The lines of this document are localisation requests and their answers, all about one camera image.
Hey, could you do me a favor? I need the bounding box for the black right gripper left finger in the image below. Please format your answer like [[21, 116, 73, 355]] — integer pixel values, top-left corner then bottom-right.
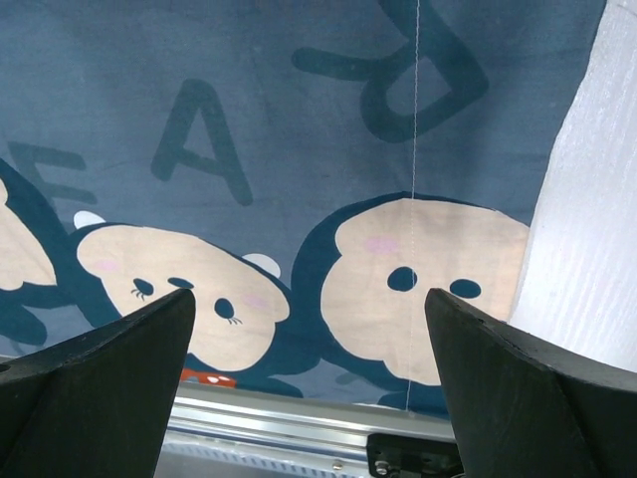
[[1, 289, 195, 477]]

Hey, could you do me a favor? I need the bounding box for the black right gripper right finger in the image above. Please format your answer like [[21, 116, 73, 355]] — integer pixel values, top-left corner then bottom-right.
[[424, 289, 636, 477]]

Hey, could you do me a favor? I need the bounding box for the blue cartoon placemat cloth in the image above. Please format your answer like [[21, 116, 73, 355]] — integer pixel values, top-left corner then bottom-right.
[[1, 1, 605, 416]]

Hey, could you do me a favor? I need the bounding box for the aluminium mounting rail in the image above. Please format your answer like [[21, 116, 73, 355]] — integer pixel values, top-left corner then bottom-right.
[[154, 382, 465, 477]]

